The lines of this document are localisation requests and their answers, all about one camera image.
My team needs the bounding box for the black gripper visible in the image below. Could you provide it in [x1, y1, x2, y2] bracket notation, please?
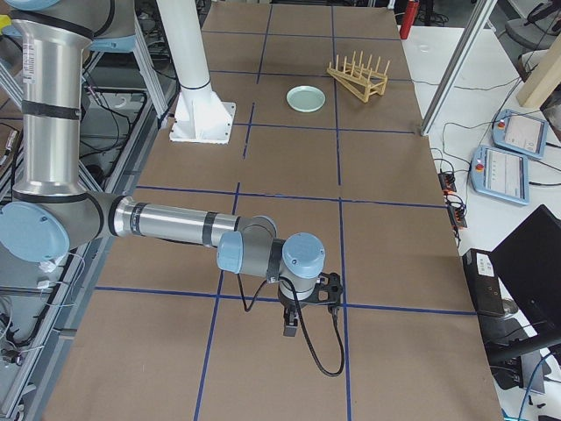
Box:
[279, 292, 300, 338]

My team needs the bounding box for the light green plate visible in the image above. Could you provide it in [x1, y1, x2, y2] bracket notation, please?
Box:
[286, 85, 326, 113]

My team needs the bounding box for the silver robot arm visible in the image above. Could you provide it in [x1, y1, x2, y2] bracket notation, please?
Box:
[1, 1, 325, 336]

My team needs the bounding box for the wooden plate rack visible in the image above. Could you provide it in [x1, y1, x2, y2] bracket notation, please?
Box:
[326, 51, 391, 103]

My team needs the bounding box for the orange black power strip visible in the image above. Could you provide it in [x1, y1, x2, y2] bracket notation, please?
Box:
[438, 171, 467, 230]

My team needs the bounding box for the black computer box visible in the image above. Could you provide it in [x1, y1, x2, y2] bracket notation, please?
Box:
[462, 248, 505, 318]

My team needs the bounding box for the near teach pendant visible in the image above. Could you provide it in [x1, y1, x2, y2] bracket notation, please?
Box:
[470, 145, 529, 205]

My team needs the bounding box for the teach pendant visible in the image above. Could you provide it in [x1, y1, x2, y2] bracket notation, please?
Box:
[492, 109, 547, 159]
[470, 145, 529, 205]

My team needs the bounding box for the far teach pendant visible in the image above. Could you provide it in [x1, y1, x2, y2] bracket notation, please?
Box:
[492, 109, 547, 159]

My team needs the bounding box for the red cylinder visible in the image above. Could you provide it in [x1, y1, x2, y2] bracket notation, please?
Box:
[400, 0, 420, 39]

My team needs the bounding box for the wooden beam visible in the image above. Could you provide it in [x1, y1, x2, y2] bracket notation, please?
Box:
[516, 36, 560, 108]

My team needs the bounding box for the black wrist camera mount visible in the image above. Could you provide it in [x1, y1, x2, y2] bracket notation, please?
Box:
[304, 272, 344, 307]

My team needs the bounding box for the white pedestal column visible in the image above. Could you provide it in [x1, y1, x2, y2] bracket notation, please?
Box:
[157, 0, 236, 145]

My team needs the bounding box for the aluminium frame post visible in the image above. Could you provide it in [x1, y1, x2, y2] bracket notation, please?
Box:
[420, 0, 498, 136]

